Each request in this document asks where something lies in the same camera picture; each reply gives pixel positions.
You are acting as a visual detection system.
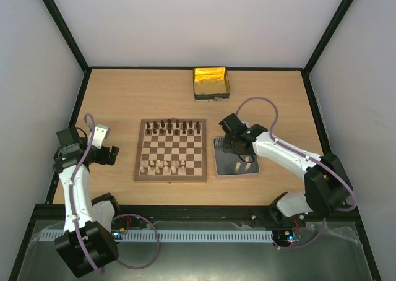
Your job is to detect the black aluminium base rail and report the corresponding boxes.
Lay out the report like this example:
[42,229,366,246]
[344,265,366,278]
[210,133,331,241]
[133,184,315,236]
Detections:
[30,204,363,230]

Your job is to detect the white slotted cable duct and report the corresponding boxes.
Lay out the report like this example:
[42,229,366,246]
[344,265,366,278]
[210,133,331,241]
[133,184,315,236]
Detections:
[40,229,274,242]

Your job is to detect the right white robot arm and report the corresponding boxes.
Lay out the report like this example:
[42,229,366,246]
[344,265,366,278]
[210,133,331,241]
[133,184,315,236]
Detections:
[219,113,353,227]

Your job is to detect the gold tin box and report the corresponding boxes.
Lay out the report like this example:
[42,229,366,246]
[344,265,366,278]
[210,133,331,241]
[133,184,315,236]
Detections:
[193,67,230,102]

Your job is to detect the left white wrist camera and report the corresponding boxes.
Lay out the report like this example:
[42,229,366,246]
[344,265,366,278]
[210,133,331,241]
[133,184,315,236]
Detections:
[92,124,110,149]

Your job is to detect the wooden chess board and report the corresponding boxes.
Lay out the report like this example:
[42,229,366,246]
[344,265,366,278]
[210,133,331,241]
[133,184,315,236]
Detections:
[134,118,207,183]

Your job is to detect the silver metal tray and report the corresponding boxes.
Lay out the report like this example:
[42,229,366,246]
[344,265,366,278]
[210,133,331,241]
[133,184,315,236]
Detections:
[213,137,260,178]

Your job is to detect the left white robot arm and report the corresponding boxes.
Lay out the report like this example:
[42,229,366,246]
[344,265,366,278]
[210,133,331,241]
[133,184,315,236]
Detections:
[53,125,119,277]

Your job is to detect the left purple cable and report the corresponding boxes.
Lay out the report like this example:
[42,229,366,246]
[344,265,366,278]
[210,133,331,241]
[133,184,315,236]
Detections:
[70,113,160,275]

